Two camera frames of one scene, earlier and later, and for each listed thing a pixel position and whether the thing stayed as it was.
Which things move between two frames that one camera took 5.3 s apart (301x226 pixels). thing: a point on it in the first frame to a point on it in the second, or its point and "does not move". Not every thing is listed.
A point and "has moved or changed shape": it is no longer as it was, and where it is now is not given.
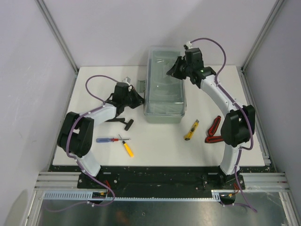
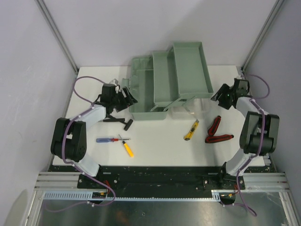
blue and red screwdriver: (108, 140) does not move
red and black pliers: (210, 137) does not move
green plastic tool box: (164, 95) has moved or changed shape
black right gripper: (175, 71) to (223, 89)
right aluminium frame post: (277, 5) does not move
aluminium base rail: (262, 181) does not move
